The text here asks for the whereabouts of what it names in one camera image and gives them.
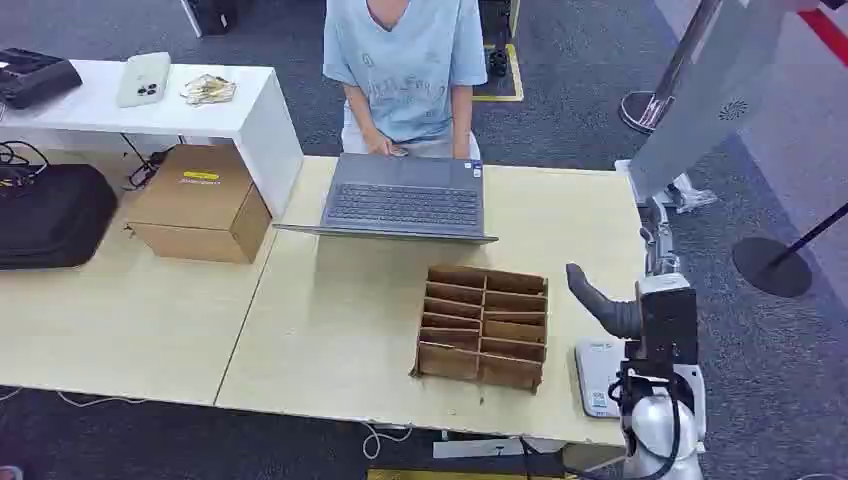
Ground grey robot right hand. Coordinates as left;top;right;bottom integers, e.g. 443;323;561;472
565;197;682;340

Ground person's right hand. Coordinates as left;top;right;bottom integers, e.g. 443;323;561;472
362;129;410;159

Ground grey laptop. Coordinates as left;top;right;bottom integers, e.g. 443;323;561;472
272;152;499;246

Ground white card reader device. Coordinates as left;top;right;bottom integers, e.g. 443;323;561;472
574;337;628;421

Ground person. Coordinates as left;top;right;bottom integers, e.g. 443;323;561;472
322;0;488;160

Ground crumpled clear plastic wrap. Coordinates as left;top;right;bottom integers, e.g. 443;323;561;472
666;173;719;215

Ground yellow floor tape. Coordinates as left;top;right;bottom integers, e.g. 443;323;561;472
472;42;525;103

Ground wooden compartment box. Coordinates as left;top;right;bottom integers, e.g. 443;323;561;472
409;264;550;396

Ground black stanchion with round base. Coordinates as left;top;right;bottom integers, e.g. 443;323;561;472
731;201;848;299

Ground crumpled gold wrapper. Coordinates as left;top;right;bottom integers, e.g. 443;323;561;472
179;73;238;108

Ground white desk riser shelf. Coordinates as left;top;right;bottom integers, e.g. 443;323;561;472
0;59;305;221

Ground white bar under table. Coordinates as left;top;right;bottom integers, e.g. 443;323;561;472
432;437;564;460

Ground brown cardboard box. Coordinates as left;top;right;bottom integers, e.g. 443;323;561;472
125;144;274;266

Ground black equipment with white leg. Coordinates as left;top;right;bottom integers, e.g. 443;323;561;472
179;0;241;40

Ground grey kiosk stand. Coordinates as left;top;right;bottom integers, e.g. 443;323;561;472
614;0;791;207

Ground pale smartphone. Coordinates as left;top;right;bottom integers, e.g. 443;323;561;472
116;51;173;109

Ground black carry case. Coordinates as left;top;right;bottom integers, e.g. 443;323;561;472
0;163;120;272

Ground red barrier belt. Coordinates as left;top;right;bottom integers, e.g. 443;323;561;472
797;7;848;69

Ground black electronic device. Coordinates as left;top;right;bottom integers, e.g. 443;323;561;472
0;47;85;111

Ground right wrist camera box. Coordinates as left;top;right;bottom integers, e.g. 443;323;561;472
634;272;700;367

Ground chrome stanchion post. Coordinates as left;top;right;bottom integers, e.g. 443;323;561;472
618;0;725;136

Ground black cable under shelf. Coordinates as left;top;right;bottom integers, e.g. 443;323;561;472
120;132;176;191

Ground black cable bundle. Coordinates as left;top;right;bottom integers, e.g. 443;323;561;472
0;140;52;195

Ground thin white floor cable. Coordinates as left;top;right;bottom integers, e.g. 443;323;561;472
0;386;148;409

